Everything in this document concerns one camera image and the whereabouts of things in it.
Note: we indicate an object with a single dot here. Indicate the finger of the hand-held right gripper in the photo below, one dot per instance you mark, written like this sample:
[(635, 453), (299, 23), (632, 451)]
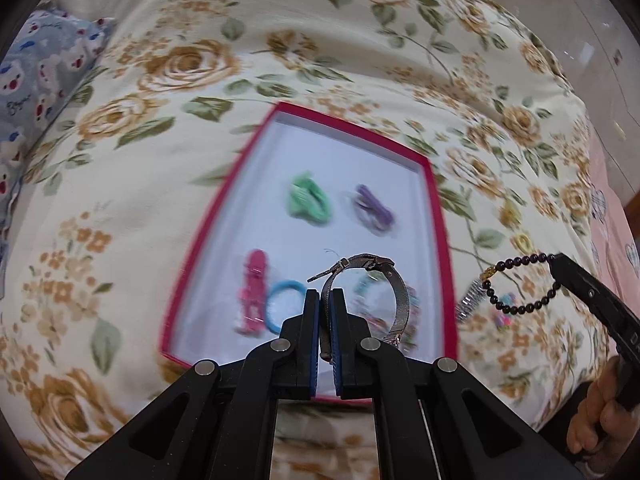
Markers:
[(585, 285)]

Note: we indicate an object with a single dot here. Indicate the purple hair clip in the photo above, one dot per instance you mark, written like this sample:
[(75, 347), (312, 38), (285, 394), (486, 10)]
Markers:
[(372, 207)]

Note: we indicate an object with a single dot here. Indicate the yellow hair claw clip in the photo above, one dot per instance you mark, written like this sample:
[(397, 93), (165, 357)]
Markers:
[(510, 212)]

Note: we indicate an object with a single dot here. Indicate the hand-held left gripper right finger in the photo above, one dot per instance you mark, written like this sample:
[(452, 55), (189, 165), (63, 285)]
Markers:
[(336, 340)]

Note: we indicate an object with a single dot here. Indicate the pink hair clip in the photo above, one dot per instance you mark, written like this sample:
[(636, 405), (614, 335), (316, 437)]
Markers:
[(252, 290)]

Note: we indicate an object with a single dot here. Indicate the floral cream blanket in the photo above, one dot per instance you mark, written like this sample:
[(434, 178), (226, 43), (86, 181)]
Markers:
[(150, 210)]

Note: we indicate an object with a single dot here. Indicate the grey bear print pillow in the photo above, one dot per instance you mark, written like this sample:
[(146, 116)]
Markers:
[(40, 80)]

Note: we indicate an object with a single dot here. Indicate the pink printed bed sheet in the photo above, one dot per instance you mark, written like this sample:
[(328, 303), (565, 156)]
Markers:
[(612, 220)]

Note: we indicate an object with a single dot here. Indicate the person's right hand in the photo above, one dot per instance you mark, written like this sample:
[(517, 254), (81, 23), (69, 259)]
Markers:
[(600, 420)]

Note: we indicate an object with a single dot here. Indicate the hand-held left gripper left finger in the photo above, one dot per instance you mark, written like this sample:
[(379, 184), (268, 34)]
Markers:
[(314, 340)]

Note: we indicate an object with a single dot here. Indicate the red shallow cardboard box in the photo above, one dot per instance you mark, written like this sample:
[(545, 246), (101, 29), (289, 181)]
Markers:
[(310, 200)]

